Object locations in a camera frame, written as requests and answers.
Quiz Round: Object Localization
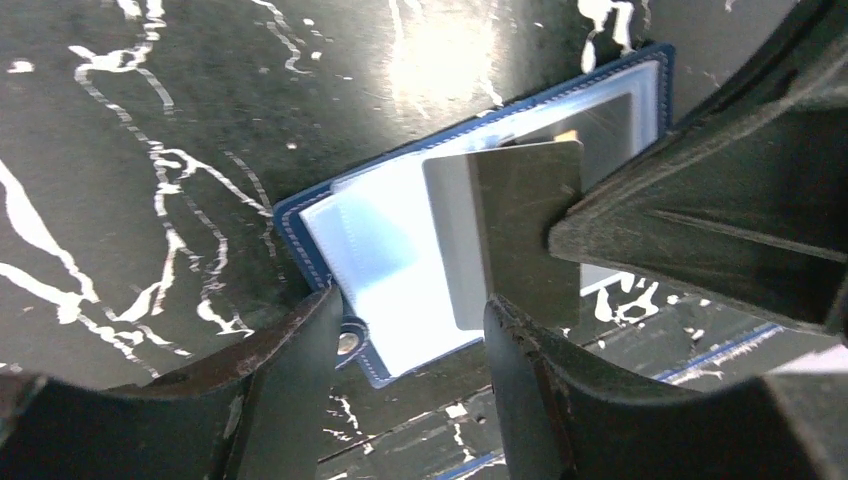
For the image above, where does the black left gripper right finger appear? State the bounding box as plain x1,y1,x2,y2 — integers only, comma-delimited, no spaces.
484,295,847,479

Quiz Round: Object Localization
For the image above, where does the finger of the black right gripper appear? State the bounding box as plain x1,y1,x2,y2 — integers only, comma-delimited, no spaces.
548,1,847,335

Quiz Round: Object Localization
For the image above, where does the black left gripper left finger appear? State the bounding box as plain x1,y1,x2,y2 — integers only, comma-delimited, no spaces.
1,287,343,479

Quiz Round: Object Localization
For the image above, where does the blue leather card holder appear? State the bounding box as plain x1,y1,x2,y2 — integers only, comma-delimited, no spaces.
272,43,675,389

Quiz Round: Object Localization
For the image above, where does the black card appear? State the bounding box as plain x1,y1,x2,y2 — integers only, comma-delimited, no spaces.
422,140,583,331
500,94,633,193

